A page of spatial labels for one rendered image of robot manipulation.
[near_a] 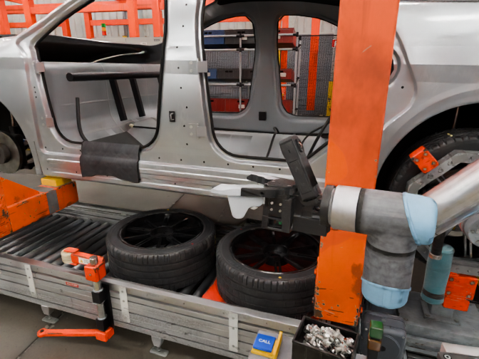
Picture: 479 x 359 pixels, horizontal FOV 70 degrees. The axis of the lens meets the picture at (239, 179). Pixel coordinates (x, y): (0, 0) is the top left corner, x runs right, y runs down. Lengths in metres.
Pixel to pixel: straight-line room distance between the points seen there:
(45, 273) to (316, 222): 1.85
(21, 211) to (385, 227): 2.17
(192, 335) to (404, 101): 1.47
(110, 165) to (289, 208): 1.74
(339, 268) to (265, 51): 2.58
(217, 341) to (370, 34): 1.44
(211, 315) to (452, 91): 1.44
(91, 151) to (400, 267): 2.01
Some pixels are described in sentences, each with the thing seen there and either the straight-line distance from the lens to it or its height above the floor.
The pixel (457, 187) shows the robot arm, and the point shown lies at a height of 1.25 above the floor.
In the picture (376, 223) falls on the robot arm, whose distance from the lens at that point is 0.56.
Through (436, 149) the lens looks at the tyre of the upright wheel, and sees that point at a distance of 1.69.
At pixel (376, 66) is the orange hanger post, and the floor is 1.45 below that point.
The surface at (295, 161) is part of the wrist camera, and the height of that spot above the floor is 1.29.
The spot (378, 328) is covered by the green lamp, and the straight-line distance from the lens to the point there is 1.25.
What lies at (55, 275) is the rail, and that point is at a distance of 2.19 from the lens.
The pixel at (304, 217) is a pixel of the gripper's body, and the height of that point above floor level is 1.19.
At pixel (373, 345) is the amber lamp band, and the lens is 1.29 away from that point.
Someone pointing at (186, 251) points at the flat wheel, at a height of 0.50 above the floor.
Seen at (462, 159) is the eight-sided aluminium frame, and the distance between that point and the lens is 1.63.
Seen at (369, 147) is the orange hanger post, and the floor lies 1.20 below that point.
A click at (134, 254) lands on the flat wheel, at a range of 1.93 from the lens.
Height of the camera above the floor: 1.44
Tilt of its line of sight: 18 degrees down
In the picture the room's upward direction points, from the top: straight up
